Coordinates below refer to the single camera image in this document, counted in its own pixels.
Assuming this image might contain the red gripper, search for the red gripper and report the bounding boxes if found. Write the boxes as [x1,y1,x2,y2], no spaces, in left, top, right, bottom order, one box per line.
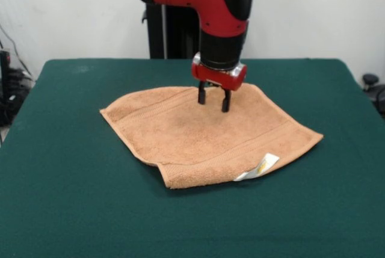
[191,52,248,114]

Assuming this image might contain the dark green table cloth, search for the dark green table cloth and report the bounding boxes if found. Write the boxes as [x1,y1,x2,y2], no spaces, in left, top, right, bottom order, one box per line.
[0,58,385,258]

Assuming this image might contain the orange terry towel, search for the orange terry towel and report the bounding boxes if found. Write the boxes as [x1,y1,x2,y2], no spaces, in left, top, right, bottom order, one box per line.
[99,84,324,189]

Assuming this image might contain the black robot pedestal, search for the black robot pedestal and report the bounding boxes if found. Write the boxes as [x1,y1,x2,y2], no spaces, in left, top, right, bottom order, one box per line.
[141,0,262,60]

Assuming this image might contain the grey cable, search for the grey cable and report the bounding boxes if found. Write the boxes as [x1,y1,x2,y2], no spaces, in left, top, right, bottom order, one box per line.
[0,25,32,75]

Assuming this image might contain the black equipment stack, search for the black equipment stack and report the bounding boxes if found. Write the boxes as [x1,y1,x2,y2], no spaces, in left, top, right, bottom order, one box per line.
[0,49,34,127]

